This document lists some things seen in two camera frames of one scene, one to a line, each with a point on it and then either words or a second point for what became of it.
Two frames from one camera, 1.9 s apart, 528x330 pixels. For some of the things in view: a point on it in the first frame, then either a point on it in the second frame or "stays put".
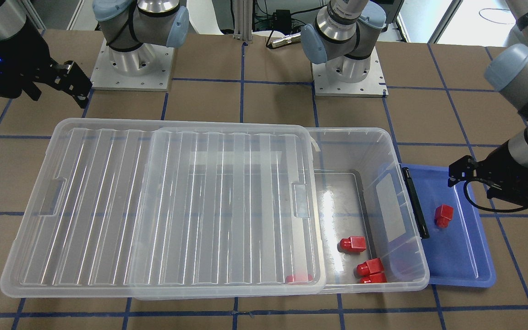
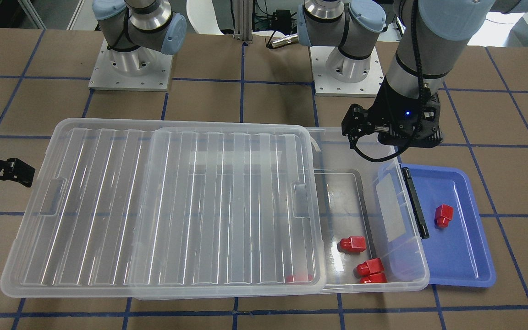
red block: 355,244 stays put
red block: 444,213 stays put
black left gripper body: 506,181 → 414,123
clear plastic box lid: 129,206 stays put
